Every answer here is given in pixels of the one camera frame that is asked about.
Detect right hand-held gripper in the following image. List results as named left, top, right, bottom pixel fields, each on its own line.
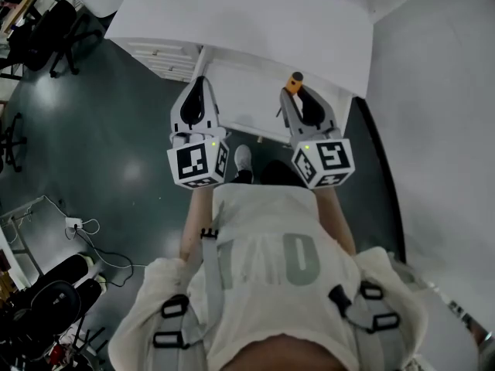
left=278, top=85, right=356, bottom=190

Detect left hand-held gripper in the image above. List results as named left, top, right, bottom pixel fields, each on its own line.
left=166, top=76, right=230, bottom=190

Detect orange handled screwdriver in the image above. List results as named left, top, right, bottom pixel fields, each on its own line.
left=275, top=71, right=305, bottom=118

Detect person's left forearm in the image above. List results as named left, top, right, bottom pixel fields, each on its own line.
left=179, top=185, right=218, bottom=263

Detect person's right forearm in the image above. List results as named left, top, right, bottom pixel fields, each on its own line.
left=312, top=185, right=357, bottom=257

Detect white drawer cabinet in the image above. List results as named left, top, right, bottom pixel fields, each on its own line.
left=125, top=40, right=205, bottom=83

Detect person's black trouser leg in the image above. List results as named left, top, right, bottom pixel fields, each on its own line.
left=230, top=159, right=311, bottom=188

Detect person's grey shoe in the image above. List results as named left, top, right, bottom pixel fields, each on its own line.
left=234, top=144, right=254, bottom=174

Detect white desk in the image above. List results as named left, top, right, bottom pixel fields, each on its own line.
left=104, top=0, right=383, bottom=100

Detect black office chair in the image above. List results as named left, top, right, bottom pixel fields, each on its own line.
left=0, top=0, right=104, bottom=79

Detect person's white shirt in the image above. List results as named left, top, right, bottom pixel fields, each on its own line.
left=108, top=182, right=428, bottom=371

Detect black chair base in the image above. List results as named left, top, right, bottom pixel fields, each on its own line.
left=0, top=112, right=29, bottom=174

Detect black padded chair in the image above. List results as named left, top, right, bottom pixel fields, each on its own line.
left=0, top=253, right=104, bottom=362

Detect white cable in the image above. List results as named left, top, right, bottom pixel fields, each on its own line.
left=64, top=217, right=101, bottom=242

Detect black cable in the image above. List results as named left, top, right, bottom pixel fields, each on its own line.
left=74, top=229, right=135, bottom=288

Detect grey harness strap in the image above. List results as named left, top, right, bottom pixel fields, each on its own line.
left=152, top=228, right=226, bottom=371
left=328, top=280, right=405, bottom=371

